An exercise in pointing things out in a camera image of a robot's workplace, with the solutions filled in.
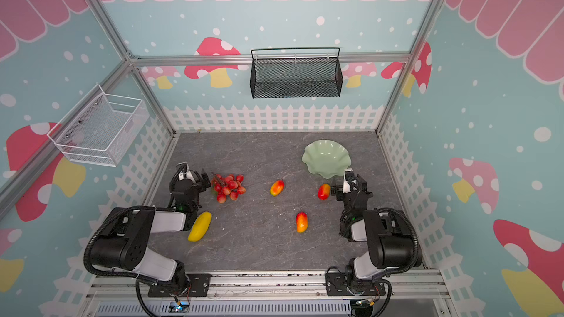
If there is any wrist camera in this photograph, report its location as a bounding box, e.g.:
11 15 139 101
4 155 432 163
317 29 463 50
176 162 195 182
343 169 358 194

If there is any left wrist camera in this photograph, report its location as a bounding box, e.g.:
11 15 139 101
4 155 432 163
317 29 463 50
176 162 195 182

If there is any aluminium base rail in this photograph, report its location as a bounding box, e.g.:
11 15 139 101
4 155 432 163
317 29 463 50
85 269 450 302

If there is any red-yellow mango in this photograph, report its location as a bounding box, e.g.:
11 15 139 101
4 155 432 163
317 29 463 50
296 212 308 233
317 183 331 200
270 180 285 197

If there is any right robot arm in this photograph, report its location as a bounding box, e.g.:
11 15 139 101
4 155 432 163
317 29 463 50
325 169 422 296

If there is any yellow mango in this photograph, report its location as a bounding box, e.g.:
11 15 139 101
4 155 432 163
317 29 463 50
187 211 212 242

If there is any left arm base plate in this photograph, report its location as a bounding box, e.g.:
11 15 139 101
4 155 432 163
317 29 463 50
148 273 211 298

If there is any white wire wall basket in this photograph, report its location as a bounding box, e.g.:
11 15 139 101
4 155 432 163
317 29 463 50
47 85 150 167

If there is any red lychee bunch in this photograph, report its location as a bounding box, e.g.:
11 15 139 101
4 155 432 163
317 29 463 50
211 173 247 204

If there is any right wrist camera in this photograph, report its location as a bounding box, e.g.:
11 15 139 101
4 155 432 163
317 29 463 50
343 169 358 194

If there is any red-yellow mango front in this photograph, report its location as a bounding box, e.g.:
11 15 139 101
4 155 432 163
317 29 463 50
296 212 308 233

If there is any black mesh wall basket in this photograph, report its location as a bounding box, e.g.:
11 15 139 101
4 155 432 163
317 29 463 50
250 47 344 99

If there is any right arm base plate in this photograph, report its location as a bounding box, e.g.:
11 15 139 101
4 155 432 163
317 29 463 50
325 270 386 296

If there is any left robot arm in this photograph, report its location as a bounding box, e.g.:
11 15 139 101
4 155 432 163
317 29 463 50
83 164 212 296

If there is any green wavy fruit bowl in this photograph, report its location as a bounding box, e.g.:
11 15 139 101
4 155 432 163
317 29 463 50
302 139 352 179

